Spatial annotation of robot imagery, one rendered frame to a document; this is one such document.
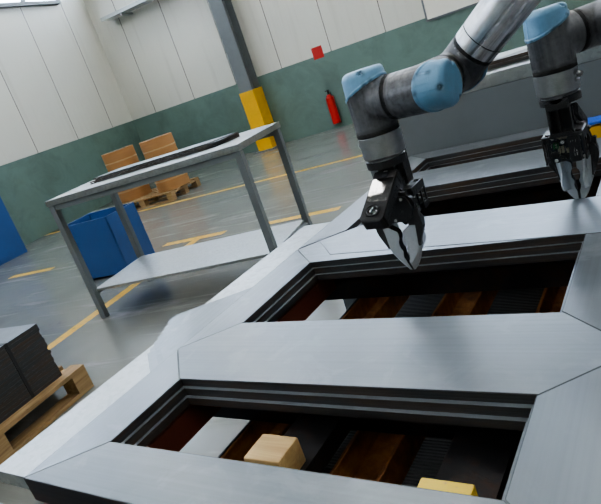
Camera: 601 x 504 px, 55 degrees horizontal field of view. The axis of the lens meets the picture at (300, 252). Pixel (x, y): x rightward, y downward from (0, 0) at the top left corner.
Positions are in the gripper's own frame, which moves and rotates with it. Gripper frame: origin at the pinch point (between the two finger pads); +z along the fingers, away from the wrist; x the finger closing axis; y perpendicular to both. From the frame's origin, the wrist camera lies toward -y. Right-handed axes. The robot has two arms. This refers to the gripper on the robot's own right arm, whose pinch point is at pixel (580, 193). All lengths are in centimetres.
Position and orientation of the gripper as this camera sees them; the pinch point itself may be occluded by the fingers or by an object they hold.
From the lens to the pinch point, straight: 126.1
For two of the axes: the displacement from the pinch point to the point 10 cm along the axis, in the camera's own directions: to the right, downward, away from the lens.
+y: -4.9, 4.2, -7.6
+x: 8.1, -1.0, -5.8
